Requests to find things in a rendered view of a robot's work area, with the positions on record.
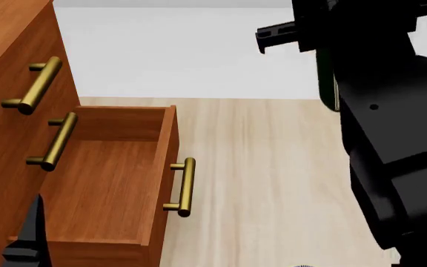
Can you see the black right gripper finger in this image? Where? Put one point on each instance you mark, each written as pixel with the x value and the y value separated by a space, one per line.
pixel 274 34

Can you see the brown wooden cabinet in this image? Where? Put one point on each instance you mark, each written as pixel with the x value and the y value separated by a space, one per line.
pixel 2 133

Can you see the open wooden drawer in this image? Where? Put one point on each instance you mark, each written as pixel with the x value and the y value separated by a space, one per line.
pixel 102 183

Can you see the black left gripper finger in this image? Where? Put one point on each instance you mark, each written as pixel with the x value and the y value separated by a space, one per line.
pixel 35 222

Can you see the dark green wine bottle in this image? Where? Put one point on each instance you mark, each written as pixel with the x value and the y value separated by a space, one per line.
pixel 325 78

